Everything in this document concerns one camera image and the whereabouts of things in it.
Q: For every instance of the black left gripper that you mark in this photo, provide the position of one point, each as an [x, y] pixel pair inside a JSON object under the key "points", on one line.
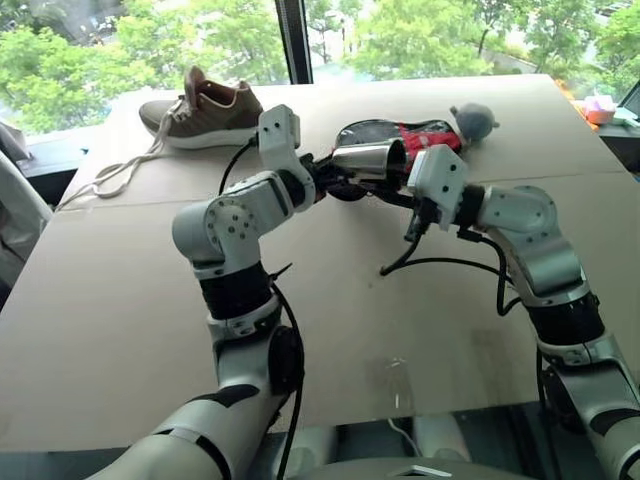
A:
{"points": [[332, 186]]}

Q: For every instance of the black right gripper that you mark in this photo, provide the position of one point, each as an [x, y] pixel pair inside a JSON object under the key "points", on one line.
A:
{"points": [[419, 220]]}

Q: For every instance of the shiny metal cup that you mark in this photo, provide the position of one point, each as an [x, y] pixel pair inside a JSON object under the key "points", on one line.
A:
{"points": [[362, 160]]}

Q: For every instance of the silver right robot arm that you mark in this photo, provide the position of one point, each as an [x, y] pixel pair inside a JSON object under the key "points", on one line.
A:
{"points": [[545, 250]]}

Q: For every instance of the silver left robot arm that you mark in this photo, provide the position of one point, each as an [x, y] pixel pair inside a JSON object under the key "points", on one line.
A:
{"points": [[235, 225]]}

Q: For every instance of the grey plush toy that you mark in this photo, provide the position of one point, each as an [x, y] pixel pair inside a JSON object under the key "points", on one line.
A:
{"points": [[475, 122]]}

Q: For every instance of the brown sneaker with white laces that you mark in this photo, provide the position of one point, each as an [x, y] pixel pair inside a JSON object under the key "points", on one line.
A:
{"points": [[210, 115]]}

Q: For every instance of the orange and pink box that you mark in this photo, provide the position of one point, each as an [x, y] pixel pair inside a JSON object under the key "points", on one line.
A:
{"points": [[599, 109]]}

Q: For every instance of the dark side desk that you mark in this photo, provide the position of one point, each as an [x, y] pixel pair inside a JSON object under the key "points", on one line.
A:
{"points": [[622, 135]]}

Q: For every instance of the silver robot torso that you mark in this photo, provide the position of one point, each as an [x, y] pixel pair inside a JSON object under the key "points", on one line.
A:
{"points": [[425, 460]]}

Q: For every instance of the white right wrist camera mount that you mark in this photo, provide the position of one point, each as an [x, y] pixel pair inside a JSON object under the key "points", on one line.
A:
{"points": [[442, 175]]}

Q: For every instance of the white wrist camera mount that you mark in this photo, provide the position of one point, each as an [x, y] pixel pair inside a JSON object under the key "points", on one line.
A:
{"points": [[442, 175], [280, 135]]}

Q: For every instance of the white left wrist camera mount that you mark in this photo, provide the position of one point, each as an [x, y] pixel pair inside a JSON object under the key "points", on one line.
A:
{"points": [[280, 135]]}

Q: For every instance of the black window frame post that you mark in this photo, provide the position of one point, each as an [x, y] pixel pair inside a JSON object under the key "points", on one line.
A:
{"points": [[295, 40]]}

